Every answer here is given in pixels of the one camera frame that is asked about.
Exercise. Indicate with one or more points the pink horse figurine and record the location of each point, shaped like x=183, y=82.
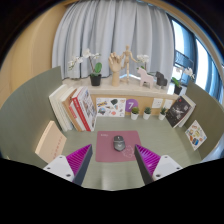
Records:
x=146, y=78

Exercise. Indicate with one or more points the purple round number sign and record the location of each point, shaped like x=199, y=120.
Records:
x=131, y=104

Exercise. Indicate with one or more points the white wall socket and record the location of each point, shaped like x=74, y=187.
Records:
x=167, y=103
x=157, y=103

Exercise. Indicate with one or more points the thick white book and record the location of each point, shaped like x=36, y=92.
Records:
x=58, y=106

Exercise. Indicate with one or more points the white orchid flower stem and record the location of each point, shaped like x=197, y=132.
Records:
x=143, y=59

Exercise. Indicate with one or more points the white orchid in black pot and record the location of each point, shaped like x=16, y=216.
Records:
x=95, y=80
x=177, y=90

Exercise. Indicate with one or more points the wooden jointed mannequin figure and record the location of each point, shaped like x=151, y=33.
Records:
x=127, y=60

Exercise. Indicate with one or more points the red and white photo magazine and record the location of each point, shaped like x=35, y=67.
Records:
x=87, y=106

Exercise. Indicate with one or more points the wooden hand model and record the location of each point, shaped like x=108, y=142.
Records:
x=115, y=66

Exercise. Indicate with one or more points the white sticker sheet poster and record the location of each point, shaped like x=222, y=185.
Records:
x=110, y=106

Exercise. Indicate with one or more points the black horse figurine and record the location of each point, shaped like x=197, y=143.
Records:
x=161, y=80

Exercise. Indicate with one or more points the dark grey computer mouse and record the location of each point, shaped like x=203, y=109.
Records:
x=119, y=143

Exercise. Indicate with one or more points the colourful sticker card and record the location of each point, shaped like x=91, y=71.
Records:
x=195, y=135

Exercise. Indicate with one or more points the brown cover book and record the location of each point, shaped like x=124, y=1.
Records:
x=68, y=106

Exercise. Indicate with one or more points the large green partition panel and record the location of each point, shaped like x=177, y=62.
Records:
x=26, y=110

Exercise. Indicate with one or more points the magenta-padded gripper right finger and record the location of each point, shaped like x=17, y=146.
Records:
x=163, y=165

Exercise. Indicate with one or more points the grey pleated curtain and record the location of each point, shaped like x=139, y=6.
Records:
x=110, y=26

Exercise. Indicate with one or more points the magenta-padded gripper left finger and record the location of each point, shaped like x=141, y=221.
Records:
x=63, y=166

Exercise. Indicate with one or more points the black cover book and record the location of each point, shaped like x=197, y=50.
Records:
x=177, y=111

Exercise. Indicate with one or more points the wooden desk back ledge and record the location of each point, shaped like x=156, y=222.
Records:
x=106, y=91

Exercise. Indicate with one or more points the window with dark frame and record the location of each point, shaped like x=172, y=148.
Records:
x=200, y=60

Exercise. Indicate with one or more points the dusky pink mouse pad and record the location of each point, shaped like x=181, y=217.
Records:
x=105, y=150

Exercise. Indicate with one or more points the small green partition panel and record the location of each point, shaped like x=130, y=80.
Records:
x=210, y=116

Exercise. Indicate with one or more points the succulent in white pot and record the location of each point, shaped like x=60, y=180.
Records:
x=162, y=116
x=146, y=115
x=134, y=116

